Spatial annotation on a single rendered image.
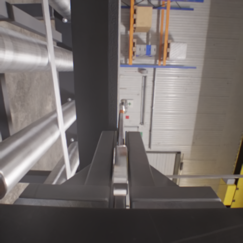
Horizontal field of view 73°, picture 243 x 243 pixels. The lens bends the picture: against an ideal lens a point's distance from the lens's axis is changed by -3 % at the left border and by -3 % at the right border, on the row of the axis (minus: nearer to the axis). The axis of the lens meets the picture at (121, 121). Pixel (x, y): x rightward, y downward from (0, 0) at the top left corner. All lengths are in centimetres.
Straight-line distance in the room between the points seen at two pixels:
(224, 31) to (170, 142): 657
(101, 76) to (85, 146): 11
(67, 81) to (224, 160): 1184
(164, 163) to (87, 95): 1081
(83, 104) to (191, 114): 1013
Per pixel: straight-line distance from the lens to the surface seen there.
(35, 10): 130
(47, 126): 68
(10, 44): 48
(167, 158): 1088
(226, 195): 845
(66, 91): 123
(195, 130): 1074
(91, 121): 26
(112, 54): 17
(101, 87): 25
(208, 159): 1195
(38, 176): 154
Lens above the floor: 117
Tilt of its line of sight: level
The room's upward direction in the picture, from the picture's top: 91 degrees clockwise
